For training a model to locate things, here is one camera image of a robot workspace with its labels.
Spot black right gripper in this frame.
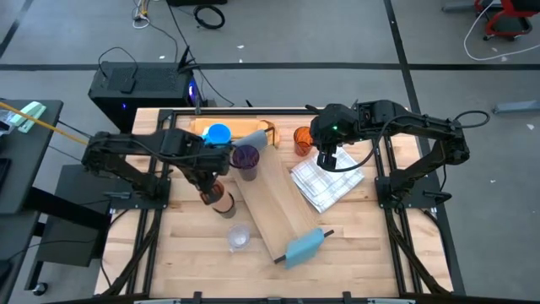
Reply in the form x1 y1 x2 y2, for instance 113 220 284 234
310 103 360 171

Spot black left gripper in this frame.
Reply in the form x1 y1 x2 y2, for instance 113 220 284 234
184 145 234 207

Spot peach plastic cup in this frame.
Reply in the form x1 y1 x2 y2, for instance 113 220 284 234
208 182 235 214

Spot orange faceted tumbler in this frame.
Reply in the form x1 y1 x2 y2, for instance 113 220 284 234
293 125 316 158

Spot purple faceted tumbler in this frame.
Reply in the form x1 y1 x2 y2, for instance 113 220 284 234
231 144 262 182

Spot blue plastic mug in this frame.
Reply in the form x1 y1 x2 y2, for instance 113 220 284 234
201 122 233 149

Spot long wooden board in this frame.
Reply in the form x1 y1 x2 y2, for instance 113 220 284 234
227 119 335 266

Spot white plaid towel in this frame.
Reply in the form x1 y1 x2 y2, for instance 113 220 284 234
289 145 366 214

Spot gray towel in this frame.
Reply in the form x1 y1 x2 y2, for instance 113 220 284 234
232 129 270 152

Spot yellow towel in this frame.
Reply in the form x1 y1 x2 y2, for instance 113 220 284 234
189 117 282 148

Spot light teal towel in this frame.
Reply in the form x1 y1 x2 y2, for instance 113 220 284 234
284 227 326 270

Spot black computer tower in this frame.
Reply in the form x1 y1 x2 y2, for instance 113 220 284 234
87 61 198 133

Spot black cart base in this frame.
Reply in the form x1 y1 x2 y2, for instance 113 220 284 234
35 164 111 268

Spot black side desk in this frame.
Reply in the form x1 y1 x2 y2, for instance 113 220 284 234
0 99 64 216

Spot gray floor bar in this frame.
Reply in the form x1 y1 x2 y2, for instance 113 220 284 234
491 100 540 115

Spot mint green stapler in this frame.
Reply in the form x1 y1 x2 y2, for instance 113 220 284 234
8 100 47 134

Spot red chair base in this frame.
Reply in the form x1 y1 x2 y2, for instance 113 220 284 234
474 0 540 41

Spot black aluminium table frame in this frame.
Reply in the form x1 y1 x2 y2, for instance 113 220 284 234
94 107 467 304

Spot coiled black cable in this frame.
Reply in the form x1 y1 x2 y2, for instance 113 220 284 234
193 4 226 30

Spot white floor cable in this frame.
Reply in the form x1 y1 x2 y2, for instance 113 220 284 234
462 0 540 62

